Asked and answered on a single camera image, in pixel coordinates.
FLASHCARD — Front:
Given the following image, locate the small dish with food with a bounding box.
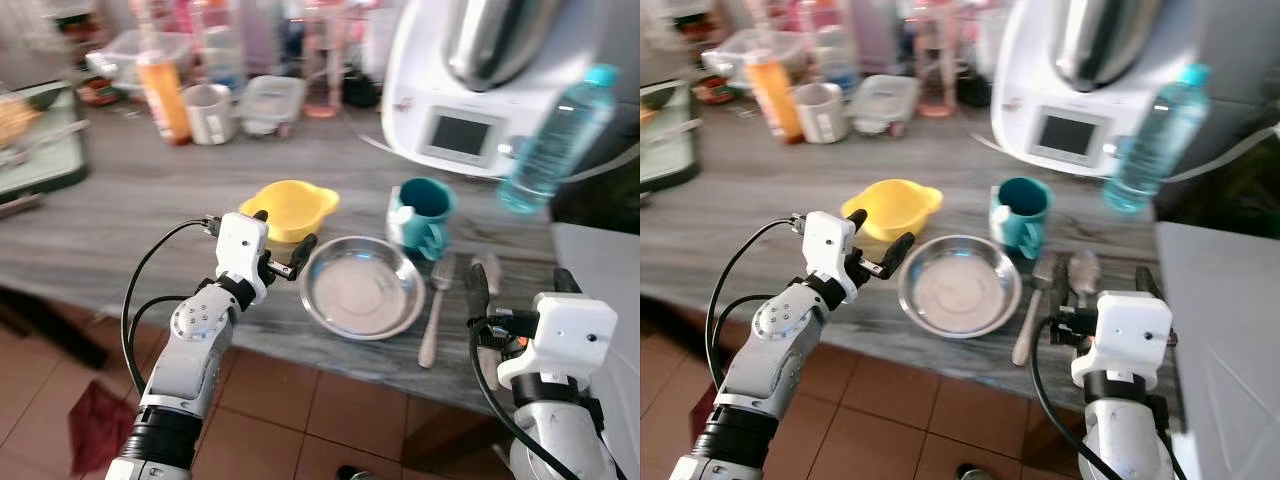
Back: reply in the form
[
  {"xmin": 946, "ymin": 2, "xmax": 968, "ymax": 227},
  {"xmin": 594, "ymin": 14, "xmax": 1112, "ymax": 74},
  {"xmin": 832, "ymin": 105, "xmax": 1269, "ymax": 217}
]
[{"xmin": 80, "ymin": 75, "xmax": 126, "ymax": 107}]

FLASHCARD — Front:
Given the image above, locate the tall pink drinking bottle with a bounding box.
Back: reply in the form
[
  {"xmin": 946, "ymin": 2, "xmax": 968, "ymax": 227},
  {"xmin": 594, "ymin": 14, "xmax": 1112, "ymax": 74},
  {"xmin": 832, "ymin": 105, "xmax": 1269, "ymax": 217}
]
[
  {"xmin": 915, "ymin": 0, "xmax": 961, "ymax": 118},
  {"xmin": 300, "ymin": 0, "xmax": 346, "ymax": 119}
]

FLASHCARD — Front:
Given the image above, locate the small clear lidded container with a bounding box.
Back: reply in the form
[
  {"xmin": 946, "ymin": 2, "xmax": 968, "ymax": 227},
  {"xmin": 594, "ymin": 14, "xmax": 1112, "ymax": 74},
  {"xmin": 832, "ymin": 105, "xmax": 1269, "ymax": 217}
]
[
  {"xmin": 238, "ymin": 75, "xmax": 308, "ymax": 139},
  {"xmin": 850, "ymin": 74, "xmax": 921, "ymax": 138}
]

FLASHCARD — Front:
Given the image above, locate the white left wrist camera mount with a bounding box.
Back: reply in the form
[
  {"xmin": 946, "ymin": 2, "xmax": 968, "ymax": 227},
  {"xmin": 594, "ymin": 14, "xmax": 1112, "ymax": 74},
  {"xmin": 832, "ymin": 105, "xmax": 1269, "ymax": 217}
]
[
  {"xmin": 803, "ymin": 211, "xmax": 859, "ymax": 304},
  {"xmin": 215, "ymin": 212, "xmax": 271, "ymax": 304}
]

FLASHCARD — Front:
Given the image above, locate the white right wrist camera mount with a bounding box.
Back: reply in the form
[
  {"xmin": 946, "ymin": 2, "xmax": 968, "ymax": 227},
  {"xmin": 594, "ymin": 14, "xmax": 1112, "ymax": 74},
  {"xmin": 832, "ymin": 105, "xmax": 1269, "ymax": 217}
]
[
  {"xmin": 497, "ymin": 292, "xmax": 619, "ymax": 391},
  {"xmin": 1072, "ymin": 290, "xmax": 1173, "ymax": 389}
]

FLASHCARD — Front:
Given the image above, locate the yellow plastic bowl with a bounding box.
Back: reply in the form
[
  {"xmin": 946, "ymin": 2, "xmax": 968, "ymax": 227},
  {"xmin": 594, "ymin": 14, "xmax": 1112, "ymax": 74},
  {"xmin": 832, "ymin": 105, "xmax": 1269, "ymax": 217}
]
[
  {"xmin": 842, "ymin": 179, "xmax": 943, "ymax": 243},
  {"xmin": 238, "ymin": 180, "xmax": 339, "ymax": 244}
]

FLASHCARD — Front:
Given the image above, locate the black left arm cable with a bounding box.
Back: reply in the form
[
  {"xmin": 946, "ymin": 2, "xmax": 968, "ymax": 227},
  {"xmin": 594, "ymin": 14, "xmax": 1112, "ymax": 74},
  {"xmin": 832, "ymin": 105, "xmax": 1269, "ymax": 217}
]
[
  {"xmin": 120, "ymin": 218, "xmax": 221, "ymax": 396},
  {"xmin": 705, "ymin": 218, "xmax": 806, "ymax": 391}
]

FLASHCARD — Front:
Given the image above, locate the steel fork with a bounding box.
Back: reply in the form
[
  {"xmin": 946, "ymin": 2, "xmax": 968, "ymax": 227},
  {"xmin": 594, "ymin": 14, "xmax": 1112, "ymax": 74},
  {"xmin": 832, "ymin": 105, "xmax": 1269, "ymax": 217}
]
[
  {"xmin": 418, "ymin": 255, "xmax": 457, "ymax": 369},
  {"xmin": 1012, "ymin": 253, "xmax": 1056, "ymax": 366}
]

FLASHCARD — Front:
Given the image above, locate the steel spoon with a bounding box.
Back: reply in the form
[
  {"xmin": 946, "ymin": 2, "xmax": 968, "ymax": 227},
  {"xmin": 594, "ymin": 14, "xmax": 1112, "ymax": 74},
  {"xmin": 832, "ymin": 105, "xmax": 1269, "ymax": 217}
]
[
  {"xmin": 1068, "ymin": 250, "xmax": 1101, "ymax": 306},
  {"xmin": 470, "ymin": 252, "xmax": 504, "ymax": 393}
]

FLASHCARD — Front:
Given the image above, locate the white ceramic mug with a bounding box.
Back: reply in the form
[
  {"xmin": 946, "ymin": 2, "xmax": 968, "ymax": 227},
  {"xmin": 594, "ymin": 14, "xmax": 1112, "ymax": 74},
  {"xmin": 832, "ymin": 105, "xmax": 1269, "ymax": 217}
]
[
  {"xmin": 180, "ymin": 83, "xmax": 239, "ymax": 146},
  {"xmin": 792, "ymin": 82, "xmax": 851, "ymax": 144}
]

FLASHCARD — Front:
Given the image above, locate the teal mug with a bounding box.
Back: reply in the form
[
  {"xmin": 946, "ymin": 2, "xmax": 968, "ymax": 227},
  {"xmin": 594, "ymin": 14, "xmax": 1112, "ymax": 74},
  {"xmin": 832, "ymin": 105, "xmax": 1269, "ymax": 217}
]
[
  {"xmin": 387, "ymin": 178, "xmax": 458, "ymax": 263},
  {"xmin": 990, "ymin": 177, "xmax": 1053, "ymax": 261}
]

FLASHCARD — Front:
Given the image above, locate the clear bottle with orange cap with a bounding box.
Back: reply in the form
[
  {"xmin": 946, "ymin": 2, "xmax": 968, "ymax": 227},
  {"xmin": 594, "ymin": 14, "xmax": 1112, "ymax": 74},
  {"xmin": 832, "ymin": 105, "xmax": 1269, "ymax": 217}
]
[
  {"xmin": 195, "ymin": 0, "xmax": 246, "ymax": 96},
  {"xmin": 800, "ymin": 0, "xmax": 851, "ymax": 91}
]

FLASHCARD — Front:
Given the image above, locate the blue-capped clear water bottle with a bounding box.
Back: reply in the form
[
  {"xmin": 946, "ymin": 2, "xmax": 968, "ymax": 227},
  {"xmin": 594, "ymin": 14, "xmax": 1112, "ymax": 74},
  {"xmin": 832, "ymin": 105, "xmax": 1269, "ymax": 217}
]
[
  {"xmin": 1103, "ymin": 63, "xmax": 1211, "ymax": 214},
  {"xmin": 497, "ymin": 63, "xmax": 621, "ymax": 215}
]

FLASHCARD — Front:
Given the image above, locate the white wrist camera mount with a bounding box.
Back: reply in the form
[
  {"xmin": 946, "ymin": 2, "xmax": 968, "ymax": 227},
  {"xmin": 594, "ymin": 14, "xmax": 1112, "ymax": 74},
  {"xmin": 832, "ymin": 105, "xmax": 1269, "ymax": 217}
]
[
  {"xmin": 803, "ymin": 211, "xmax": 859, "ymax": 304},
  {"xmin": 1072, "ymin": 290, "xmax": 1173, "ymax": 389},
  {"xmin": 497, "ymin": 292, "xmax": 619, "ymax": 391},
  {"xmin": 215, "ymin": 212, "xmax": 271, "ymax": 304}
]

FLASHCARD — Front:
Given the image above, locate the large clear plastic box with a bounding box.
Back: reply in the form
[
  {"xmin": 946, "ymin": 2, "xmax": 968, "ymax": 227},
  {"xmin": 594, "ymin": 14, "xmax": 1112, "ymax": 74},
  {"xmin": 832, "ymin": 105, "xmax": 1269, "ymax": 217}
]
[
  {"xmin": 100, "ymin": 30, "xmax": 196, "ymax": 91},
  {"xmin": 715, "ymin": 28, "xmax": 801, "ymax": 91}
]

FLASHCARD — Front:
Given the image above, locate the orange sauce squeeze bottle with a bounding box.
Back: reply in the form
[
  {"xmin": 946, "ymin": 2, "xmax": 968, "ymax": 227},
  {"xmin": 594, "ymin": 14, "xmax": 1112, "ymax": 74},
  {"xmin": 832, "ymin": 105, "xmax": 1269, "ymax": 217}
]
[
  {"xmin": 135, "ymin": 50, "xmax": 193, "ymax": 148},
  {"xmin": 745, "ymin": 50, "xmax": 804, "ymax": 144}
]

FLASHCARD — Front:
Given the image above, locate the red cloth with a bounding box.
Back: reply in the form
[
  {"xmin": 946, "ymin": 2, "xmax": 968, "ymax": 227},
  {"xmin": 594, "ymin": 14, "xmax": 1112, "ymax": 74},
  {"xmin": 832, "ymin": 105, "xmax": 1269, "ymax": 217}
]
[
  {"xmin": 690, "ymin": 385, "xmax": 723, "ymax": 441},
  {"xmin": 68, "ymin": 380, "xmax": 136, "ymax": 476}
]

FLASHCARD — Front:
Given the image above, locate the green tray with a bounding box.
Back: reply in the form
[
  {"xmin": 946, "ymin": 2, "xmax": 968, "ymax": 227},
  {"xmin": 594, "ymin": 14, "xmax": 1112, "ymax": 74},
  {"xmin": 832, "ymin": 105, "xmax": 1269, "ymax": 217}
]
[
  {"xmin": 0, "ymin": 80, "xmax": 91, "ymax": 206},
  {"xmin": 640, "ymin": 80, "xmax": 701, "ymax": 196}
]

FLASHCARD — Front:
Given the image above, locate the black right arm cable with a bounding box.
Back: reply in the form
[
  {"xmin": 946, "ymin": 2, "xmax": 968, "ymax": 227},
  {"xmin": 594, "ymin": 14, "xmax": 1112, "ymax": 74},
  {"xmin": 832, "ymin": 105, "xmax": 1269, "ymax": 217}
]
[
  {"xmin": 1030, "ymin": 318, "xmax": 1111, "ymax": 480},
  {"xmin": 468, "ymin": 320, "xmax": 561, "ymax": 480}
]

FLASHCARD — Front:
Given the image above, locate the round stainless steel plate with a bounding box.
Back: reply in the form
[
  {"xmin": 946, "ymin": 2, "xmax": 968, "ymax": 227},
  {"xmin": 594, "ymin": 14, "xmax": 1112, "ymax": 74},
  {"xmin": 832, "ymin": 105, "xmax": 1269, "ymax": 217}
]
[
  {"xmin": 897, "ymin": 235, "xmax": 1023, "ymax": 339},
  {"xmin": 298, "ymin": 236, "xmax": 427, "ymax": 341}
]

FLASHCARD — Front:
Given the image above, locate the black fabric bag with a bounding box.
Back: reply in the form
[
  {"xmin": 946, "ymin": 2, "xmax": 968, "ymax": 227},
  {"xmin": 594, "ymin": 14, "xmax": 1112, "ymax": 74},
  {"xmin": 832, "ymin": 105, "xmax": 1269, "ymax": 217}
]
[
  {"xmin": 1150, "ymin": 150, "xmax": 1280, "ymax": 226},
  {"xmin": 550, "ymin": 150, "xmax": 641, "ymax": 236}
]

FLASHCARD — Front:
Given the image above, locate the white kitchen cooking machine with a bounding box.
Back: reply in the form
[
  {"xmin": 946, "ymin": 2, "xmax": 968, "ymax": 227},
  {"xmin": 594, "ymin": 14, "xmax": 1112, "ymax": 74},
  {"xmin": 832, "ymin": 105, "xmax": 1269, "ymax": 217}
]
[
  {"xmin": 990, "ymin": 0, "xmax": 1251, "ymax": 179},
  {"xmin": 380, "ymin": 0, "xmax": 641, "ymax": 181}
]

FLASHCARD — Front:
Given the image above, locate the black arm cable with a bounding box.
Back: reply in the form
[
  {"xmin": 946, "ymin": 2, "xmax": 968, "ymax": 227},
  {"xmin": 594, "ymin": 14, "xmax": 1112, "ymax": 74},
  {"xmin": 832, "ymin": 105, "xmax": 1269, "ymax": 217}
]
[
  {"xmin": 705, "ymin": 218, "xmax": 806, "ymax": 391},
  {"xmin": 1030, "ymin": 318, "xmax": 1111, "ymax": 480},
  {"xmin": 468, "ymin": 320, "xmax": 561, "ymax": 480},
  {"xmin": 120, "ymin": 218, "xmax": 221, "ymax": 396}
]

